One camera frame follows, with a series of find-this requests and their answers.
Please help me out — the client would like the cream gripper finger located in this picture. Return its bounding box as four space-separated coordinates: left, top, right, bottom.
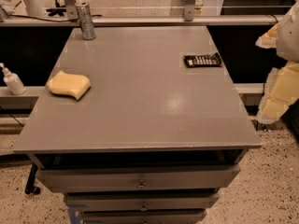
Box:
255 23 279 49
257 62 299 124

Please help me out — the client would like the yellow sponge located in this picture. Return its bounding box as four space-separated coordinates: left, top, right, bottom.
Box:
47 71 91 101

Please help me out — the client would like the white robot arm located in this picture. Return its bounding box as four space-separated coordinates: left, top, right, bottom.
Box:
255 1 299 124

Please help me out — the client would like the top grey drawer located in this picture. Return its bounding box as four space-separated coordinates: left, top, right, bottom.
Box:
36 165 240 193

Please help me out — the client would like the grey drawer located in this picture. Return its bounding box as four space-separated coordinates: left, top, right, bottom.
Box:
82 209 206 224
36 165 240 193
64 191 219 212

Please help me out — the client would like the silver metal can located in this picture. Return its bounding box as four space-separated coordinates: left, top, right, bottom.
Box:
75 1 96 40

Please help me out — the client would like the bottom grey drawer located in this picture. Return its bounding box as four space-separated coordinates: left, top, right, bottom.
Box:
82 209 206 224

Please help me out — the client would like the middle grey drawer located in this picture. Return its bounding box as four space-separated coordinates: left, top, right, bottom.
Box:
64 191 219 212

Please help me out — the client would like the white pump bottle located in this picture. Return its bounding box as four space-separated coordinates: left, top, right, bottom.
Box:
0 63 26 95

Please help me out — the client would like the black caster leg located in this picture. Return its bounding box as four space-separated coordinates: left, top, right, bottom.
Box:
24 163 40 195

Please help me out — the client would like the grey metal post right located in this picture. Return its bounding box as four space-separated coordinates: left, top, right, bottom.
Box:
184 0 196 21

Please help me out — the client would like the grey metal post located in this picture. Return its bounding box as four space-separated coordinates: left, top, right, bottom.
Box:
64 0 78 20
184 0 196 21

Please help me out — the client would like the grey metal post left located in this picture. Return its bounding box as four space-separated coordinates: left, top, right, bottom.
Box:
64 0 78 20

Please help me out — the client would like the black cable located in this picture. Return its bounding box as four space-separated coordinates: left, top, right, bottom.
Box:
8 13 104 22

